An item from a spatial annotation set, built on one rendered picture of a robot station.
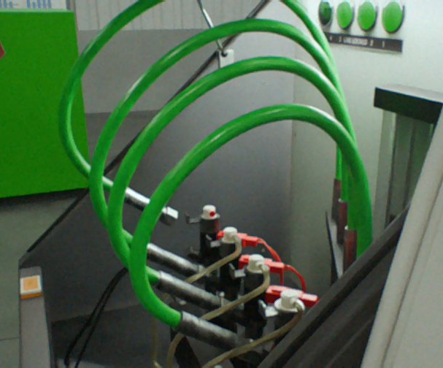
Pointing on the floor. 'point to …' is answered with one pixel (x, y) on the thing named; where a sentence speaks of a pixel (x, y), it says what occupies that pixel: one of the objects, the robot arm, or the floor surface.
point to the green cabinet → (27, 110)
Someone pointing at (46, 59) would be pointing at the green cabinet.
